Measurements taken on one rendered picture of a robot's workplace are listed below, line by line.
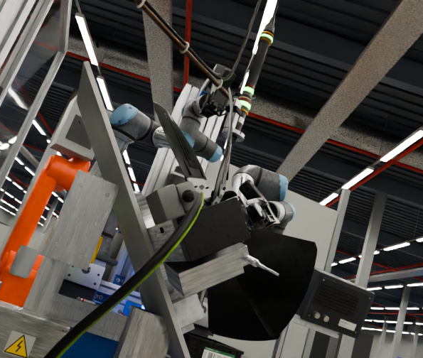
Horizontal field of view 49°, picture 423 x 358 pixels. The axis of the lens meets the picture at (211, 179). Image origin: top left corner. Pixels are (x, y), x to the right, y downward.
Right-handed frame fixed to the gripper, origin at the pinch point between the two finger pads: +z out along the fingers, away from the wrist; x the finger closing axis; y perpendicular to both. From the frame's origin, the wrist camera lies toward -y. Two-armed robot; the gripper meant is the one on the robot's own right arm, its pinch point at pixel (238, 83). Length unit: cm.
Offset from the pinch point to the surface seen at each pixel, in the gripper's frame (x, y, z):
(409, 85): -458, -382, -369
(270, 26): 0.3, -17.9, 9.5
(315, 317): -67, 60, -14
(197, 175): 8.1, 37.9, 12.3
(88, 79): 45, 34, 26
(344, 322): -79, 58, -11
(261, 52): 0.2, -8.3, 9.4
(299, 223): -150, -13, -148
